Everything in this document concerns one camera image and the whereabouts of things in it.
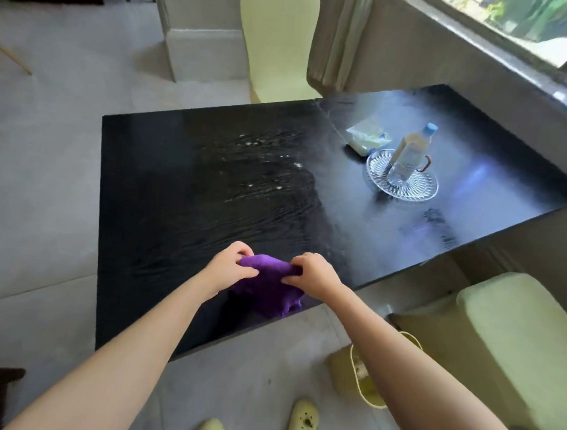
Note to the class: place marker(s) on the person's right hand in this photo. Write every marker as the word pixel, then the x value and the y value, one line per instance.
pixel 316 276

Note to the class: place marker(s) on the person's left hand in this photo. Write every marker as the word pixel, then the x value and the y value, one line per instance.
pixel 222 271

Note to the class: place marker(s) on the person's left thumb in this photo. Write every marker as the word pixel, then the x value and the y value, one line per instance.
pixel 246 271

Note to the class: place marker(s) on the person's right thumb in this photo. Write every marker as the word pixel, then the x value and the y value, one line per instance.
pixel 292 279

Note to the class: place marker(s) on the purple cleaning cloth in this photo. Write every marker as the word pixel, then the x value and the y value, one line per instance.
pixel 271 289

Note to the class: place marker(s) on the person's right forearm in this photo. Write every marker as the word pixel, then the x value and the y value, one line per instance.
pixel 412 377

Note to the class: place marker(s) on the person's left forearm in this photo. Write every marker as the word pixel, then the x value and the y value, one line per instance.
pixel 113 364

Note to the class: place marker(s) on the black table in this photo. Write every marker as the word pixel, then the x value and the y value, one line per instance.
pixel 312 195

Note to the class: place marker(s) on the yellow plastic bucket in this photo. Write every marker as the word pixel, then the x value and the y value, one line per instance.
pixel 358 373

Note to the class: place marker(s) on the person's right yellow clog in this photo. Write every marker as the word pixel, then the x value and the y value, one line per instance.
pixel 302 422

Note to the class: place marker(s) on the clear glass dish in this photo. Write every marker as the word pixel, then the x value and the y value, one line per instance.
pixel 402 176

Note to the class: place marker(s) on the yellow tissue packet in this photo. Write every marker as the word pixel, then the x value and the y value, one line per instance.
pixel 369 137

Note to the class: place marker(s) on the clear plastic water bottle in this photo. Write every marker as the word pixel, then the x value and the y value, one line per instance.
pixel 410 152

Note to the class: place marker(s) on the yellow covered chair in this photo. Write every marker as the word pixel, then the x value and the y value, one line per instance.
pixel 507 344
pixel 278 38

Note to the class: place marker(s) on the beige curtain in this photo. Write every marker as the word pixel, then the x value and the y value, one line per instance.
pixel 340 39

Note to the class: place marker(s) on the window frame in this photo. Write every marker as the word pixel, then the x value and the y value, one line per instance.
pixel 521 42

